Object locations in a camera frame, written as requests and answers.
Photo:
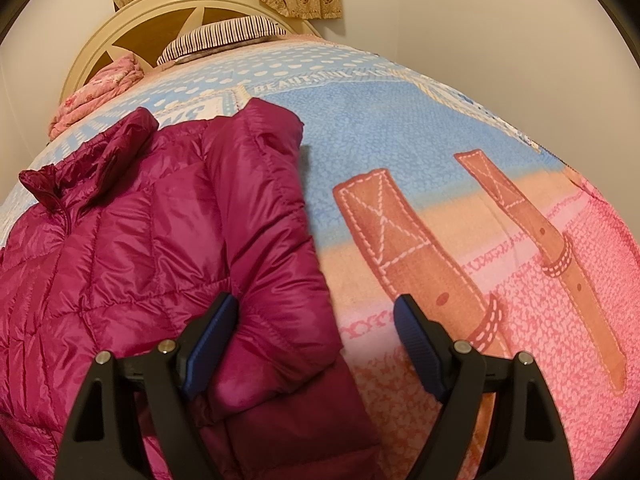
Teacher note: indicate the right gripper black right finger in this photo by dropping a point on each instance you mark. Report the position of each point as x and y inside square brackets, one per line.
[526, 438]

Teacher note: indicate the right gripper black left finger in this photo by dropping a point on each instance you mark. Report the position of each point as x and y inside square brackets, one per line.
[103, 437]

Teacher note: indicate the magenta puffer jacket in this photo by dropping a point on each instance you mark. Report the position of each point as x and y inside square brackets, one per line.
[136, 234]

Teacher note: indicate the blue pink printed bedspread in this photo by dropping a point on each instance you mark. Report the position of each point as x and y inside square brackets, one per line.
[412, 188]

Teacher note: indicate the folded pink blanket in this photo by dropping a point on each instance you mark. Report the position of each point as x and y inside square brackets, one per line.
[109, 82]

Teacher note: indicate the cream wooden headboard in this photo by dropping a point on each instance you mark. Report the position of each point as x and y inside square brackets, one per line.
[146, 27]

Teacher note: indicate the striped pillow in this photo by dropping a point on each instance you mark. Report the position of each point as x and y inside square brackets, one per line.
[221, 34]

